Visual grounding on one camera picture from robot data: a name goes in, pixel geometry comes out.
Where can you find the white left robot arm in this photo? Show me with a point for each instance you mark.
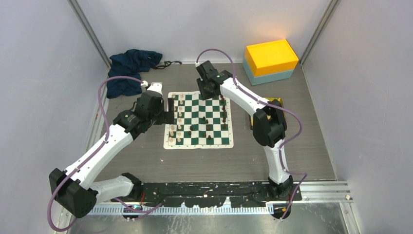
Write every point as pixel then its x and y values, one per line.
pixel 75 188

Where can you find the dark blue cloth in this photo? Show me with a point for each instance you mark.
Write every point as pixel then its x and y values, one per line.
pixel 130 63

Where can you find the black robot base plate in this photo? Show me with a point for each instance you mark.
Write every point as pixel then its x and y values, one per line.
pixel 212 198

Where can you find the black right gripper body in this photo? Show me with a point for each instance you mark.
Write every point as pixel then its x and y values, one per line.
pixel 205 92

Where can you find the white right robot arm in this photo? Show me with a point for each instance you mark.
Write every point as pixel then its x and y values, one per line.
pixel 269 123

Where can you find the green white chess mat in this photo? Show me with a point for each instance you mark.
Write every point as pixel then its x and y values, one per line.
pixel 192 115

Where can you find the yellow and blue box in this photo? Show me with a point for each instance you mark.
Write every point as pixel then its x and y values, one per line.
pixel 269 61

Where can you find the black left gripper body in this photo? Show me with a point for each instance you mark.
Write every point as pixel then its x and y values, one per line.
pixel 158 117

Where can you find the gold metal tin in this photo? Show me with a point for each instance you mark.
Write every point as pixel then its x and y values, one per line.
pixel 272 100

